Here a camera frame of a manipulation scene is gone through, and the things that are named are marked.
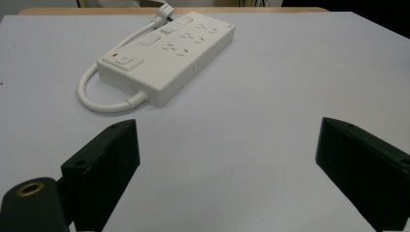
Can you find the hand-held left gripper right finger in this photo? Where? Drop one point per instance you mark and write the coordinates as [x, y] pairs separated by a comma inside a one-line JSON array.
[[364, 170]]

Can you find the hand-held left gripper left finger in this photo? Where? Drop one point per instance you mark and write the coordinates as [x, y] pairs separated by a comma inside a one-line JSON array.
[[100, 174]]

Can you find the white power strip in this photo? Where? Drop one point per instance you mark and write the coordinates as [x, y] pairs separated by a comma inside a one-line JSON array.
[[167, 54]]

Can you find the white power plug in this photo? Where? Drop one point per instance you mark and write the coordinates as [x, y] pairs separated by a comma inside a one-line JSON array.
[[163, 13]]

